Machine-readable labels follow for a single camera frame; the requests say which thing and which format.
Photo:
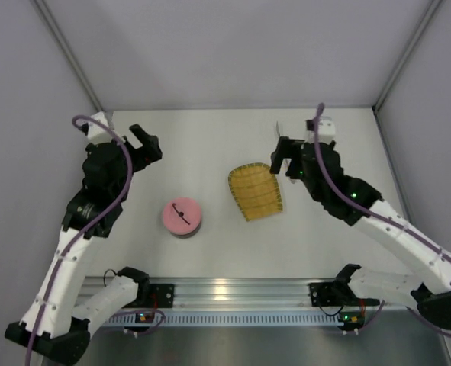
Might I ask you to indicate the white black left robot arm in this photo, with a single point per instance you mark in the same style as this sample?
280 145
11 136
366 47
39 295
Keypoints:
55 326

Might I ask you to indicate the pink round lid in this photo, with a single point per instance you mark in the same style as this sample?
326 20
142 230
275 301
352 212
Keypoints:
181 215

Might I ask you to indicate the right aluminium frame post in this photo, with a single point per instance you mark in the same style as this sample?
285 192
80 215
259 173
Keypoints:
401 63

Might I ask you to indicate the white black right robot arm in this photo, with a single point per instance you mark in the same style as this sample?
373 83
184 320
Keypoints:
427 289

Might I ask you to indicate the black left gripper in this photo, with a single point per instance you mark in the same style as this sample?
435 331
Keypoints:
140 153

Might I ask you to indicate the aluminium frame post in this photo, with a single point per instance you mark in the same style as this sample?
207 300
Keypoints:
55 31
401 63

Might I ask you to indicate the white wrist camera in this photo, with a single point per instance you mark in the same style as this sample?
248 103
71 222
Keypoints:
326 130
93 132

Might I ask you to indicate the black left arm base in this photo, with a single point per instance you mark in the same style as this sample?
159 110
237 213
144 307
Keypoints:
160 295

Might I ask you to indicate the stainless steel round bowl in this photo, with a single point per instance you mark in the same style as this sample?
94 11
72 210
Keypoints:
188 234

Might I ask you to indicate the left aluminium frame post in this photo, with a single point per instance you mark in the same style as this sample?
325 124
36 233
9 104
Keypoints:
55 31

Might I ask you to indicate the aluminium mounting rail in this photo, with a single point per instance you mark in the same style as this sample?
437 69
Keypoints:
237 294

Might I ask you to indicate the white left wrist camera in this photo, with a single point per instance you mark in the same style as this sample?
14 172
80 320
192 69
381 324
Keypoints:
93 132

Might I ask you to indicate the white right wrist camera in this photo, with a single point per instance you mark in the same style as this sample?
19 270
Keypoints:
326 130

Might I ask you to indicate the white slotted cable duct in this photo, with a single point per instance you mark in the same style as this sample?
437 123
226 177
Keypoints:
228 319

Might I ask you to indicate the stainless steel tongs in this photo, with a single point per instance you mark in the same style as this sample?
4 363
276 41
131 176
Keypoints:
281 153

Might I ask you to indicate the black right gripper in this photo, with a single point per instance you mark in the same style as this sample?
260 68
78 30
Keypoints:
286 151

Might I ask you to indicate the green bamboo woven tray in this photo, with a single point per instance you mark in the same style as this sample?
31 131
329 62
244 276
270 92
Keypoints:
255 191

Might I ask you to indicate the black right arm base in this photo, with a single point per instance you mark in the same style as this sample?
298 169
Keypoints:
324 294

